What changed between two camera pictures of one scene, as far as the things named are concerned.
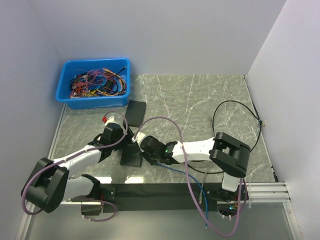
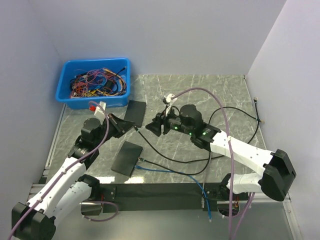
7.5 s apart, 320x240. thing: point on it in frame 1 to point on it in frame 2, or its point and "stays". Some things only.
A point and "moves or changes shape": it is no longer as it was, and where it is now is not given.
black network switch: [135, 113] stays
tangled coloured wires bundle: [102, 82] stays
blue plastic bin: [74, 66] stays
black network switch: [130, 156] moves or changes shape
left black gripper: [127, 140] to [121, 126]
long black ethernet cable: [261, 123] moves or changes shape
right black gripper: [144, 154] to [155, 126]
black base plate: [168, 197] stays
